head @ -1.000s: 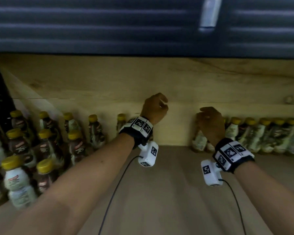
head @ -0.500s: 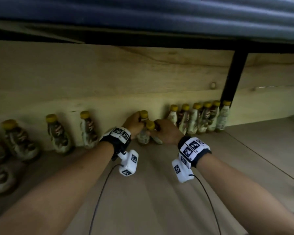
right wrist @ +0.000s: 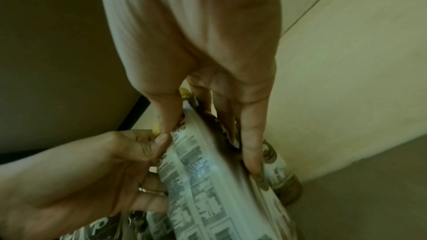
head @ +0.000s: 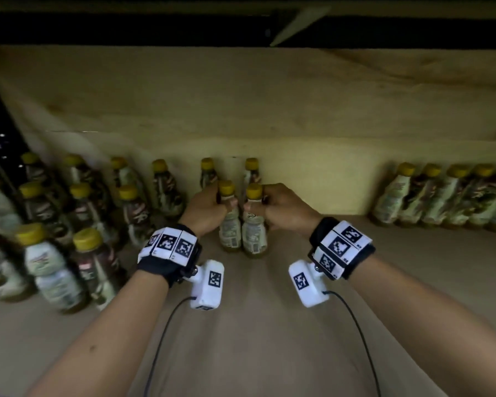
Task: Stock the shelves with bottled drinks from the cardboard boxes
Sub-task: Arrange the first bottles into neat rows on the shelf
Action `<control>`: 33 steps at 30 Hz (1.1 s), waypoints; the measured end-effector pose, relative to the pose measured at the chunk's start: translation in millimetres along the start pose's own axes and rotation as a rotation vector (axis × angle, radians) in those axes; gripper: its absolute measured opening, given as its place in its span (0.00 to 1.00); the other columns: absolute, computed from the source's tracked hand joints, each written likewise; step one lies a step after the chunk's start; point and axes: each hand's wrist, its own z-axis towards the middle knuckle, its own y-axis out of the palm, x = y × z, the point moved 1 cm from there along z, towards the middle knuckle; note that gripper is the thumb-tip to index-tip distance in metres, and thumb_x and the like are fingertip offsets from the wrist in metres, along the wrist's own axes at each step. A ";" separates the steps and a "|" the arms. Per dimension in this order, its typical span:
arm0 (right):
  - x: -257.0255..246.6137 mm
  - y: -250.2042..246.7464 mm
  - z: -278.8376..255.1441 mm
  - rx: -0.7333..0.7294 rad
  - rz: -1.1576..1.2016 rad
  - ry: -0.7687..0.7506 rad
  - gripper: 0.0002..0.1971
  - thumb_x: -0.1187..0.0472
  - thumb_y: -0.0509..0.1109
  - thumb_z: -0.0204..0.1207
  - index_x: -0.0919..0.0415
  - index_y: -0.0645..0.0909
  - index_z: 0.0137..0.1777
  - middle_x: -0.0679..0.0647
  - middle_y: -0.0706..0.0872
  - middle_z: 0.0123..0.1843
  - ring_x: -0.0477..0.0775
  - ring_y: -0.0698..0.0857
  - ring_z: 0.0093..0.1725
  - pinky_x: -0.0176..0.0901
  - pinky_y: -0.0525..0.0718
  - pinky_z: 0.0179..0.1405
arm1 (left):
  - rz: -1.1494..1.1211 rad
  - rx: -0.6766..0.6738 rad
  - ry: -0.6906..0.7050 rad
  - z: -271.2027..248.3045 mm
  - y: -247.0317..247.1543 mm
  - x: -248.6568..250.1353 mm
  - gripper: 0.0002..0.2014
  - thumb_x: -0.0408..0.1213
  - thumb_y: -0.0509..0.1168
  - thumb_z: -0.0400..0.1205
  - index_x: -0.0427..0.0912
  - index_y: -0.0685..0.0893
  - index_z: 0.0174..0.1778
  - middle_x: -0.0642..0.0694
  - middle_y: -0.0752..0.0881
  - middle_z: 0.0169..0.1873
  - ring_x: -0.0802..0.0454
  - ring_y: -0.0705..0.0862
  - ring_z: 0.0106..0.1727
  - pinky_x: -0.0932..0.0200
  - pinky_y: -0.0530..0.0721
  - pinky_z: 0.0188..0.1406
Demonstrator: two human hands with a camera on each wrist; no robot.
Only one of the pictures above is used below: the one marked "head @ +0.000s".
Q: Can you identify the wooden shelf with black frame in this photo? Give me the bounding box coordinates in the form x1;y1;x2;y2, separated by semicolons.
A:
0;0;496;397

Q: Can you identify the person's left hand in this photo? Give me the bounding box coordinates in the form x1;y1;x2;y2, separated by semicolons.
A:
177;187;239;238

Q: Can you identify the person's right hand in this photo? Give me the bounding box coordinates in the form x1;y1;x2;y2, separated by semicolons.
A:
242;183;323;238

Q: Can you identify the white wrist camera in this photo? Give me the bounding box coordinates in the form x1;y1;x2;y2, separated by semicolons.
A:
188;260;225;310
288;260;331;309

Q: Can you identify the black camera cable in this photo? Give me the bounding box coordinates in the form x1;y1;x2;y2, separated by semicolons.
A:
142;296;197;397
324;289;382;397

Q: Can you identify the black marker wrist band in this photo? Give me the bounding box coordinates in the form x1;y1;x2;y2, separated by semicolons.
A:
137;224;202;288
308;217;376;281

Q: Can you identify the row of coffee bottles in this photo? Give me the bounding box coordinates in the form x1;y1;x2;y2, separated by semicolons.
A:
0;152;496;315

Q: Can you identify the person's right forearm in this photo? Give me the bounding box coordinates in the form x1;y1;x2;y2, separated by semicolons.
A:
349;254;496;397

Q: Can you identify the yellow-capped drink bottle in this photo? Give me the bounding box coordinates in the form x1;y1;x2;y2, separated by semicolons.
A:
241;184;269;257
218;180;242;252

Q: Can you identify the person's left forearm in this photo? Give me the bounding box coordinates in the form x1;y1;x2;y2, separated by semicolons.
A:
26;268;170;397

